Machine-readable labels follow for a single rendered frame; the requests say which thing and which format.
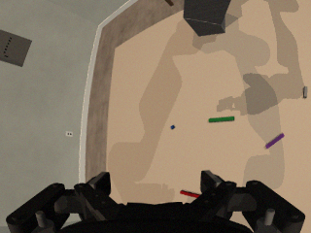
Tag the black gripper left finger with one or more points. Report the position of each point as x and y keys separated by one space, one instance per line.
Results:
x=50 y=208

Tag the red rod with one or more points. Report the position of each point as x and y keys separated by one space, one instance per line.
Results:
x=189 y=194

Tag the purple rod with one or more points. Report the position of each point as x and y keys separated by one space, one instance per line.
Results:
x=275 y=140

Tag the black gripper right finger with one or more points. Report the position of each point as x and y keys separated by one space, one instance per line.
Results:
x=264 y=209

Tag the green rod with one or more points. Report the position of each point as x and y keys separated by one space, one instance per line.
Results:
x=221 y=119

